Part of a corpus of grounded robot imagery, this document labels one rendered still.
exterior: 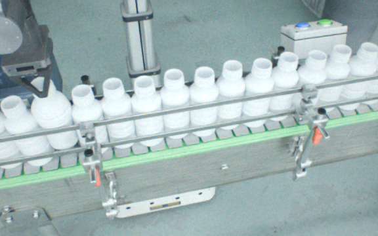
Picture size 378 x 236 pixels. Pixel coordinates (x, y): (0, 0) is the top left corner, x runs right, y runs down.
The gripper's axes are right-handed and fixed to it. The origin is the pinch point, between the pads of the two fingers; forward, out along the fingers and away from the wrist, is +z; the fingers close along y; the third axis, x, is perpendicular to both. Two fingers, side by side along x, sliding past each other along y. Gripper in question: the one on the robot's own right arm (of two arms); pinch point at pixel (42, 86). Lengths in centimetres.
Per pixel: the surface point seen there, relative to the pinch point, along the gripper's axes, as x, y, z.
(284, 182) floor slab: 86, -38, 119
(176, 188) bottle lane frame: 22.2, 5.0, 34.0
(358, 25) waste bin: 168, -123, 91
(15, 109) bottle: -5.5, 1.7, 2.8
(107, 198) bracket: 6.5, 10.5, 23.9
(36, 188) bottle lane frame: -8.0, 5.1, 23.1
